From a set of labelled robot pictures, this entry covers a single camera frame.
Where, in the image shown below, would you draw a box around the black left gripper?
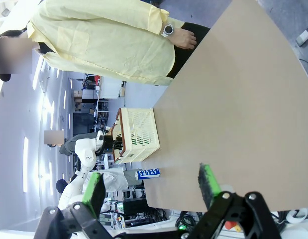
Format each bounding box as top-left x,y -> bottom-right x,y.
103,135 -> 116,153

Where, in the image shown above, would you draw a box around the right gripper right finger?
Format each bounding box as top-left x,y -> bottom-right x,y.
188,163 -> 283,239

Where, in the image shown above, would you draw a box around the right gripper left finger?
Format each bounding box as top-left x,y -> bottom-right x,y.
34,172 -> 112,239

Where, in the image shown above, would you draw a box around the person's left forearm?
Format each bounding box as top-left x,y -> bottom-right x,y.
148,4 -> 185,32

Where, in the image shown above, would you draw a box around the person's left hand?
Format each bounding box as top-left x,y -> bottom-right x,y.
172,27 -> 197,50

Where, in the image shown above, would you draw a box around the person in olive shirt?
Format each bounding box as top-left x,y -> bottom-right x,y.
44,129 -> 100,157

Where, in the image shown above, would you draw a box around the blue Pocari Sweat can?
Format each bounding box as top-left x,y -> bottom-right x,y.
135,168 -> 161,180

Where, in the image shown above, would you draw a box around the person in yellow shirt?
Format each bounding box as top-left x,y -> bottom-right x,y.
0,0 -> 211,87

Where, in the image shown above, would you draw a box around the white wrist watch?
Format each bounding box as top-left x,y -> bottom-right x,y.
160,22 -> 175,38

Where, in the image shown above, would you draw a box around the grey power strip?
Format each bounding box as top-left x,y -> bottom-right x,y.
295,24 -> 308,47

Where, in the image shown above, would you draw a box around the cream shopping basket brown handles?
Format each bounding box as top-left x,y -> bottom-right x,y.
111,107 -> 161,164

